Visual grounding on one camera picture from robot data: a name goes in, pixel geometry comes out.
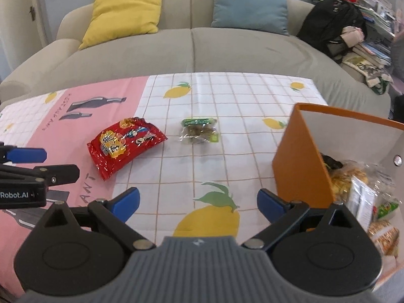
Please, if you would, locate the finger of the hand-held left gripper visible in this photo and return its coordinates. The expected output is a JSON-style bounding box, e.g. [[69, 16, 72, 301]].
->
[[0, 147, 48, 165], [0, 164, 80, 186]]

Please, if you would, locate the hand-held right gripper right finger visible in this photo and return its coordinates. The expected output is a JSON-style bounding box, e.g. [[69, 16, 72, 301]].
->
[[241, 188, 360, 249]]

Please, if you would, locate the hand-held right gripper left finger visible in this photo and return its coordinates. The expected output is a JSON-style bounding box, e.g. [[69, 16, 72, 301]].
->
[[39, 187, 157, 250]]

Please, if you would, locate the orange cardboard box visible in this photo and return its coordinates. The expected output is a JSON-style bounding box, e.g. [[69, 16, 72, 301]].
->
[[272, 103, 404, 295]]

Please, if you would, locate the black snack packet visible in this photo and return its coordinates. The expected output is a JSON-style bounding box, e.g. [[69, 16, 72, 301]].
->
[[320, 153, 344, 171]]

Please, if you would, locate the clear packet of yellow chips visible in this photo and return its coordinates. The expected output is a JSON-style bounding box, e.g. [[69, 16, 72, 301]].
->
[[328, 161, 370, 203]]

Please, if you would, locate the white snack packet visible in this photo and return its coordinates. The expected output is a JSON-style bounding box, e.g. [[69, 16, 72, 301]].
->
[[349, 177, 379, 231]]

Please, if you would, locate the bright green snack packet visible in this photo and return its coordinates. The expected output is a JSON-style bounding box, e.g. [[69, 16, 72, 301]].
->
[[374, 200, 400, 220]]

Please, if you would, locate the brown snack packet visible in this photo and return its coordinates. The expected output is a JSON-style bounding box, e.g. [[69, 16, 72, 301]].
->
[[368, 219, 400, 256]]

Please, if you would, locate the red snack packet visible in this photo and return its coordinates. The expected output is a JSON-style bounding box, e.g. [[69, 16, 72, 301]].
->
[[87, 117, 168, 181]]

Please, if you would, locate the green-labelled clear snack packet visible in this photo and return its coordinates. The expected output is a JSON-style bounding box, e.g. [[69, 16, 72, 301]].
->
[[179, 117, 220, 145]]

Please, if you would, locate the pink and white printed tablecloth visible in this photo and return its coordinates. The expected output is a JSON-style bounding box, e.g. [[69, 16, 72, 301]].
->
[[0, 72, 329, 295]]

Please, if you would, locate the beige sofa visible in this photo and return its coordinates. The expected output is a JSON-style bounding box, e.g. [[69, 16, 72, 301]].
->
[[0, 0, 392, 119]]

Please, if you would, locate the white green printed bag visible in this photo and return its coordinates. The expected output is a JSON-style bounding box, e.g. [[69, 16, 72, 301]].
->
[[342, 54, 394, 95]]

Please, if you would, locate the yellow pillow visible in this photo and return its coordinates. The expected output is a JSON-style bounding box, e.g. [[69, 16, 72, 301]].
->
[[78, 0, 164, 50]]

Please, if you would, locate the beige cloth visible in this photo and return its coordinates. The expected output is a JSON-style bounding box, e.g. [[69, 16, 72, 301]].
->
[[341, 26, 367, 51]]

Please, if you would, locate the black backpack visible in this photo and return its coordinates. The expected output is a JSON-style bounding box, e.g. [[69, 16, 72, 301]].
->
[[297, 0, 368, 61]]

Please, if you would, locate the blue pillow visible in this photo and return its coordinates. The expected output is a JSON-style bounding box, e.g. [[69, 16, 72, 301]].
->
[[210, 0, 289, 36]]

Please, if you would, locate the stack of books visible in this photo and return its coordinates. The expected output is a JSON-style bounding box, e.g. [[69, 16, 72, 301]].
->
[[308, 0, 404, 70]]

